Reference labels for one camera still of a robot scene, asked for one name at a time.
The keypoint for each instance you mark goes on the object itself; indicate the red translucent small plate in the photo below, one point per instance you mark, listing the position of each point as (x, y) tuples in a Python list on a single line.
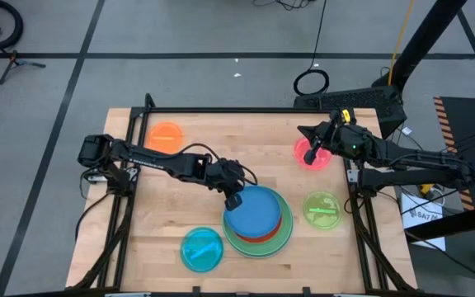
[(324, 160)]

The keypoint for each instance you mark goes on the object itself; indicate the white paper sign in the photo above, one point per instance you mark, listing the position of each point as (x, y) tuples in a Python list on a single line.
[(419, 214)]

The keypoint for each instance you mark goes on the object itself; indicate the black mat orange striped edge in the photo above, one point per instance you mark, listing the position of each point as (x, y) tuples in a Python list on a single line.
[(468, 119)]

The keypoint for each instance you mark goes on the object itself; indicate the thick black post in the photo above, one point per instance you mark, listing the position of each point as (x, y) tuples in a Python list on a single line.
[(423, 37)]

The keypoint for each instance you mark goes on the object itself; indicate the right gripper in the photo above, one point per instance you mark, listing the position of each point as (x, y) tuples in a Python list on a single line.
[(344, 140)]

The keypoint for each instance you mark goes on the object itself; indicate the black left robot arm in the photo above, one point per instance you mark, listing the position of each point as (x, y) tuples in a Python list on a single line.
[(159, 161)]

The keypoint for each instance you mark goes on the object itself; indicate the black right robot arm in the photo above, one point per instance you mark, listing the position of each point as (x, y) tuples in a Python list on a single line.
[(419, 161)]

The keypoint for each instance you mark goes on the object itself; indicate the yellow-green translucent small plate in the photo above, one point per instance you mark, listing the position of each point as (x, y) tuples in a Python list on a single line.
[(322, 218)]

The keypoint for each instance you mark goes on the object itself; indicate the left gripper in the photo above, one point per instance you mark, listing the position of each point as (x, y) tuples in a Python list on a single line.
[(229, 175)]

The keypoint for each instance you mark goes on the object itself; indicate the small white tag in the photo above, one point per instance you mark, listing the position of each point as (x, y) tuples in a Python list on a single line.
[(406, 131)]

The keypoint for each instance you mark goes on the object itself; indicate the blue plastic plate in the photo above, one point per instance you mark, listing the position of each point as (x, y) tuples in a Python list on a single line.
[(254, 212)]

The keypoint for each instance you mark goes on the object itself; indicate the cyan translucent small plate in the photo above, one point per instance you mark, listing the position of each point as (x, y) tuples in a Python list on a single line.
[(202, 249)]

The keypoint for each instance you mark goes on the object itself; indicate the black slanted beam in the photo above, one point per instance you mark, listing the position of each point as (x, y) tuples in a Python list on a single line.
[(460, 220)]

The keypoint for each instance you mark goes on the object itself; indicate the black table frame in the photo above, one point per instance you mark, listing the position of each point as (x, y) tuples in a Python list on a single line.
[(237, 110)]

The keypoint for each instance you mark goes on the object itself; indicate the green plastic plate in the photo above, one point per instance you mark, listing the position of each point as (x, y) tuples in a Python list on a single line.
[(281, 238)]

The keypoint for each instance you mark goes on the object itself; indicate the red plastic plate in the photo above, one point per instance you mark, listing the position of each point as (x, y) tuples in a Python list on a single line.
[(262, 239)]

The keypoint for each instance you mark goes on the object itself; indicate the small black tripod stand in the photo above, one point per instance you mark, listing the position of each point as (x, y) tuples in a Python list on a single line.
[(12, 62)]

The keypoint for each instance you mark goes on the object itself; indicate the orange translucent small plate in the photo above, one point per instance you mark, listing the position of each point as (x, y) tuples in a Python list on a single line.
[(165, 132)]

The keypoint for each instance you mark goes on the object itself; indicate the yellow plug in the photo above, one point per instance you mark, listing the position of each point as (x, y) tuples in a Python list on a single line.
[(426, 188)]

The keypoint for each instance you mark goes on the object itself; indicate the pale green large plate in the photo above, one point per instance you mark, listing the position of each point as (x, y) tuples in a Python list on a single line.
[(258, 256)]

